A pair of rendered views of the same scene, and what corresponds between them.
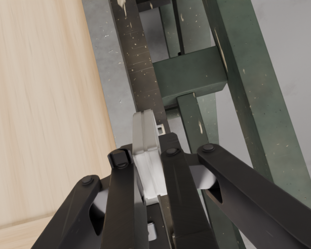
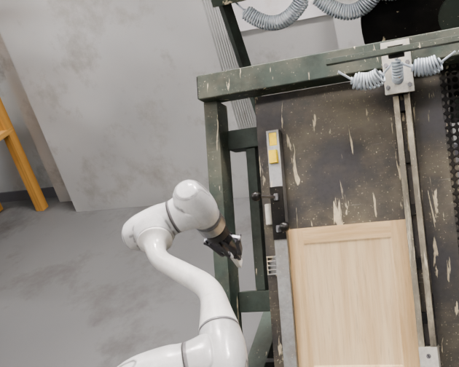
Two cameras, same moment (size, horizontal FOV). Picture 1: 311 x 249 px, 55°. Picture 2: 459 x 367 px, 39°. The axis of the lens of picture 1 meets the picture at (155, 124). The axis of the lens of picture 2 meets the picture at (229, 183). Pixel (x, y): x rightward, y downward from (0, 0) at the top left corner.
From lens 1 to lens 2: 198 cm
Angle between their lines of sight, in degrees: 28
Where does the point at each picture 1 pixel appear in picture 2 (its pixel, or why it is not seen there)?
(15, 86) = (339, 311)
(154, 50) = not seen: outside the picture
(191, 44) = (267, 338)
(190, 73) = (255, 300)
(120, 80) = (282, 300)
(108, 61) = (286, 311)
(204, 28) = (255, 344)
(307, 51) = not seen: hidden behind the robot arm
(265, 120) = (224, 266)
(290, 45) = not seen: hidden behind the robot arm
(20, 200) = (342, 251)
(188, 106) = (260, 283)
